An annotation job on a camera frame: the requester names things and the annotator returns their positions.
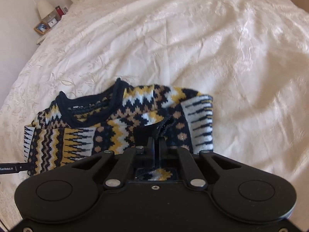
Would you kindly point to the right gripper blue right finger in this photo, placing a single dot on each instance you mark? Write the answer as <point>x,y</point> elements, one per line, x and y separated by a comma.
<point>160,151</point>

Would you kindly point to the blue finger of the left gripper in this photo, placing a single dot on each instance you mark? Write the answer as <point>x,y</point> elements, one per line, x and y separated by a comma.
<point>13,168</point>

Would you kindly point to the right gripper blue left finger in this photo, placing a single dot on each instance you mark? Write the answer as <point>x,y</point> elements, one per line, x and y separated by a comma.
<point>150,152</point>

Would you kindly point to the navy yellow patterned knit sweater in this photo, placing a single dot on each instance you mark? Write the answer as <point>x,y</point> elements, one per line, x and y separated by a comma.
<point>121,117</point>

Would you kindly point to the white floral bed duvet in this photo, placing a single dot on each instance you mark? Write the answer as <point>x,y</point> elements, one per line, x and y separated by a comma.
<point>251,56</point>

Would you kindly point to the left white bedside table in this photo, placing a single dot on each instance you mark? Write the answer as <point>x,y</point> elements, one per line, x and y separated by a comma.
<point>42,38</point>

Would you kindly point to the small white alarm clock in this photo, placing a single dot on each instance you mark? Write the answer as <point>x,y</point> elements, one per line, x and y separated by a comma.
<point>52,22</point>

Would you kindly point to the left cream table lamp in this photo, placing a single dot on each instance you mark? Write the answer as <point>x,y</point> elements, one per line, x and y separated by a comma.
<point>44,8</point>

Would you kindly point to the wooden photo frame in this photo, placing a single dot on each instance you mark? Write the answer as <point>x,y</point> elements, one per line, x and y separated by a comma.
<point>41,28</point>

